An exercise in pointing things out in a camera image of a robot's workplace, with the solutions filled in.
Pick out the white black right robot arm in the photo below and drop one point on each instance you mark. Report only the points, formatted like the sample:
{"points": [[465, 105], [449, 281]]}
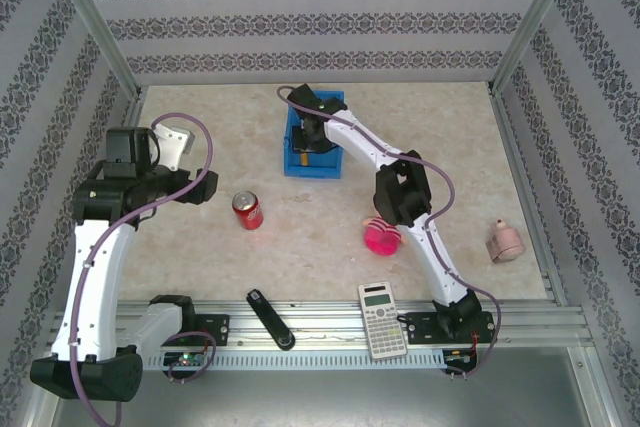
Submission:
{"points": [[440, 257]]}

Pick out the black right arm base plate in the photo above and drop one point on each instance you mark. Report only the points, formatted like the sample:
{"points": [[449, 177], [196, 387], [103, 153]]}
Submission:
{"points": [[422, 327]]}

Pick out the small circuit board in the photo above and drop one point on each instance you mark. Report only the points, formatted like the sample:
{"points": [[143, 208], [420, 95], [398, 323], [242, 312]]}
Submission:
{"points": [[462, 357]]}

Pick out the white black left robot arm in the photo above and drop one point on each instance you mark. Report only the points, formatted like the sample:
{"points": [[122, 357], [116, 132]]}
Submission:
{"points": [[95, 272]]}

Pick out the red soda can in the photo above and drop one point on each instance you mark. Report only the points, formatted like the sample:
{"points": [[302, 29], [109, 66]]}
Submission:
{"points": [[248, 212]]}

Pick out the black stapler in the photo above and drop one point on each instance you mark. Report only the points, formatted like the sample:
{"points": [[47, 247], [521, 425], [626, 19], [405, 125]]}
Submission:
{"points": [[270, 319]]}

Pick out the aluminium frame post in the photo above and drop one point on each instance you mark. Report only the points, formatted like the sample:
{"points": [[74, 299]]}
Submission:
{"points": [[537, 22], [90, 22]]}

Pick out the pink plush toy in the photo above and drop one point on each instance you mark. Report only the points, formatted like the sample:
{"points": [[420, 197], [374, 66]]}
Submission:
{"points": [[382, 241]]}

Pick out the aluminium mounting rail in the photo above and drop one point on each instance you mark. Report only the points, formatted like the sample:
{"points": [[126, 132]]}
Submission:
{"points": [[325, 324]]}

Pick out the green circuit board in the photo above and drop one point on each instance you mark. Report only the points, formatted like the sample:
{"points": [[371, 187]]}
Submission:
{"points": [[187, 360]]}

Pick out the white grey calculator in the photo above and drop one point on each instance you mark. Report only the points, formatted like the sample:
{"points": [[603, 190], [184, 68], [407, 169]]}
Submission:
{"points": [[382, 319]]}

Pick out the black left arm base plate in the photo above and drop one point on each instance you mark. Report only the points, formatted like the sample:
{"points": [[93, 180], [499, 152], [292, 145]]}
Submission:
{"points": [[212, 329]]}

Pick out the blue plastic bin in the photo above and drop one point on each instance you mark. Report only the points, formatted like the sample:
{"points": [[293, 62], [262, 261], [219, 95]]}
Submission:
{"points": [[315, 167]]}

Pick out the black yellow screwdriver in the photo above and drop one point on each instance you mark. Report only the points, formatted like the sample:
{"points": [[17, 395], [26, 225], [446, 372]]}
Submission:
{"points": [[303, 159]]}

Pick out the pink small bottle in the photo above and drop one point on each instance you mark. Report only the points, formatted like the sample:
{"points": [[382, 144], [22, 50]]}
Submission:
{"points": [[506, 244]]}

